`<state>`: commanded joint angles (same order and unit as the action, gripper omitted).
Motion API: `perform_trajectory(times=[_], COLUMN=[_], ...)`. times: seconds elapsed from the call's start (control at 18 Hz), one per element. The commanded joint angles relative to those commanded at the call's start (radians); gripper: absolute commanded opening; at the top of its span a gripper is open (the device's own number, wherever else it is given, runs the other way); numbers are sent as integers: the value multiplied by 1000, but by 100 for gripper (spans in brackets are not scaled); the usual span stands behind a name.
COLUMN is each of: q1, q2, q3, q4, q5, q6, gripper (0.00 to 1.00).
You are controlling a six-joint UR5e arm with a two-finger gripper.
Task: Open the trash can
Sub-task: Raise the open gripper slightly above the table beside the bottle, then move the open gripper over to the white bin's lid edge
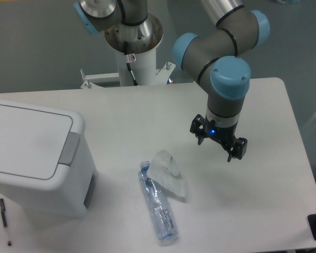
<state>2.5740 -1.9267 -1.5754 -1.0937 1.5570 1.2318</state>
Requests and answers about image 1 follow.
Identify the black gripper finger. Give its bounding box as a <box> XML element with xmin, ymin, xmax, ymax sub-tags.
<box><xmin>223</xmin><ymin>137</ymin><xmax>248</xmax><ymax>162</ymax></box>
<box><xmin>190</xmin><ymin>114</ymin><xmax>208</xmax><ymax>145</ymax></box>

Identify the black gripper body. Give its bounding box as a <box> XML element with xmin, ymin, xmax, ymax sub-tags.
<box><xmin>201</xmin><ymin>117</ymin><xmax>238</xmax><ymax>149</ymax></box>

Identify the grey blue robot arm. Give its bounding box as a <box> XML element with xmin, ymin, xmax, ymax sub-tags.
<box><xmin>74</xmin><ymin>1</ymin><xmax>270</xmax><ymax>159</ymax></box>

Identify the white trash can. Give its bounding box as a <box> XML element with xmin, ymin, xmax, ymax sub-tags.
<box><xmin>0</xmin><ymin>99</ymin><xmax>97</xmax><ymax>217</ymax></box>

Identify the white trash can lid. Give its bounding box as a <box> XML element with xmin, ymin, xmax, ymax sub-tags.
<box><xmin>0</xmin><ymin>105</ymin><xmax>72</xmax><ymax>180</ymax></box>

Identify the crumpled clear plastic wrap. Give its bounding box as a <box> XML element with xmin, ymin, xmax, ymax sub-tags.
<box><xmin>147</xmin><ymin>149</ymin><xmax>186</xmax><ymax>198</ymax></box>

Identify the crushed clear plastic bottle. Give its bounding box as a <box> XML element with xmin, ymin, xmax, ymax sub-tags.
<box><xmin>138</xmin><ymin>161</ymin><xmax>179</xmax><ymax>240</ymax></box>

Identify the black pen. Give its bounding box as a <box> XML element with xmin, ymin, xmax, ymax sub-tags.
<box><xmin>0</xmin><ymin>198</ymin><xmax>12</xmax><ymax>247</ymax></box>

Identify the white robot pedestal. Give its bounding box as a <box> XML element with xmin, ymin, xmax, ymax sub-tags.
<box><xmin>80</xmin><ymin>13</ymin><xmax>176</xmax><ymax>90</ymax></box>

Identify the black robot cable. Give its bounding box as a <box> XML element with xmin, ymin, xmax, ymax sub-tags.
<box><xmin>123</xmin><ymin>41</ymin><xmax>140</xmax><ymax>87</ymax></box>

